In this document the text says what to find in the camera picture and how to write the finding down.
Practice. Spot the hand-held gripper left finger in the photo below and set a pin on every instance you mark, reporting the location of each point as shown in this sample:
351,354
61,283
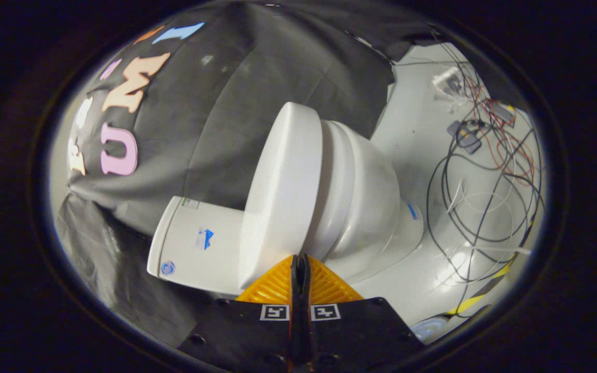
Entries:
246,331

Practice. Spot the pale blue tape roll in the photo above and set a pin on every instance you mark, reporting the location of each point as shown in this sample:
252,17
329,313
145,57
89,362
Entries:
430,329

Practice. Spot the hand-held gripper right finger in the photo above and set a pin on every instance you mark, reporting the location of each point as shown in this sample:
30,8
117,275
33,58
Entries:
355,331

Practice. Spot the grey power adapter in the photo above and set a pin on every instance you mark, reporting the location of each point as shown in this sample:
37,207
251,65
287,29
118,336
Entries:
464,135

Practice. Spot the black backdrop cloth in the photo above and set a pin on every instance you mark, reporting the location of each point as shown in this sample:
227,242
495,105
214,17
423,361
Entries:
215,114

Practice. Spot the yellow black striped tape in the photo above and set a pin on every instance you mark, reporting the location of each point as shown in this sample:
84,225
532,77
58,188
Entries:
485,290

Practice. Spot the white toilet lid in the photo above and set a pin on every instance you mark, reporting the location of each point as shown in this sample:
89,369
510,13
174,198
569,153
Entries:
283,181

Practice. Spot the white toilet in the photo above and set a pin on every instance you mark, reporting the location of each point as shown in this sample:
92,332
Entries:
371,207

